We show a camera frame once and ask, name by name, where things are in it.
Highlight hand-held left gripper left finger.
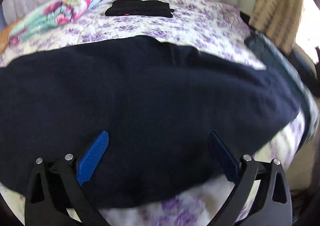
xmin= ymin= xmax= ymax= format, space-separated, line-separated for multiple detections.
xmin=24 ymin=130 xmax=109 ymax=226

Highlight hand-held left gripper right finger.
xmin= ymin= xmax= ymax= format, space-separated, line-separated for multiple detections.
xmin=209 ymin=131 xmax=293 ymax=226

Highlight navy blue pants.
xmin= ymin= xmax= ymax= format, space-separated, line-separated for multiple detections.
xmin=0 ymin=36 xmax=302 ymax=208

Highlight dark furniture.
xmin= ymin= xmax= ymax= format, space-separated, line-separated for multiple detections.
xmin=289 ymin=44 xmax=320 ymax=98

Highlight dark blue folded jeans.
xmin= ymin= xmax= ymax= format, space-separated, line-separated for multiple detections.
xmin=244 ymin=31 xmax=315 ymax=137

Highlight purple floral bedsheet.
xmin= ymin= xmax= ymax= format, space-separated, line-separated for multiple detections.
xmin=0 ymin=0 xmax=315 ymax=226

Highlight orange satin pillow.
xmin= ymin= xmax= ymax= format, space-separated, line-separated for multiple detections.
xmin=0 ymin=18 xmax=18 ymax=53

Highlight colourful floral pillow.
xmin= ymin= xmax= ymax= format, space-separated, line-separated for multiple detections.
xmin=9 ymin=0 xmax=103 ymax=44

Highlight black folded cloth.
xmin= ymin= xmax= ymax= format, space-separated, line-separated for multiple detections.
xmin=104 ymin=0 xmax=175 ymax=19

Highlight window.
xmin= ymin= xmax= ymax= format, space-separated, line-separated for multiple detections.
xmin=295 ymin=0 xmax=320 ymax=67

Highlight beige checked curtain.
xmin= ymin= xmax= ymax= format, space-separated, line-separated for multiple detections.
xmin=249 ymin=0 xmax=307 ymax=52

